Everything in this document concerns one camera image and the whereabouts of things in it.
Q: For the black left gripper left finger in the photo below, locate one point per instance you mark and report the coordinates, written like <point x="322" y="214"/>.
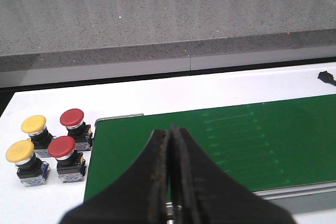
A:
<point x="137" y="196"/>

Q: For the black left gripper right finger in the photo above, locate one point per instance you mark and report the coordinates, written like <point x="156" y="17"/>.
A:
<point x="202" y="193"/>

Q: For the red mushroom push button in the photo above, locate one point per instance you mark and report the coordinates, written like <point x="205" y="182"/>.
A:
<point x="71" y="165"/>
<point x="73" y="120"/>

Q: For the yellow mushroom push button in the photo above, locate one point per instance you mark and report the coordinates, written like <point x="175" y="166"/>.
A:
<point x="31" y="170"/>
<point x="35" y="127"/>

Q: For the green conveyor belt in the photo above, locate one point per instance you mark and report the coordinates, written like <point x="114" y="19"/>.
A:
<point x="236" y="142"/>

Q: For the grey stone slab left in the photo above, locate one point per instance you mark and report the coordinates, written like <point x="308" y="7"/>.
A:
<point x="38" y="34"/>

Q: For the black cable connector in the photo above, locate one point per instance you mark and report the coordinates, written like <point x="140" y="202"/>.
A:
<point x="327" y="77"/>

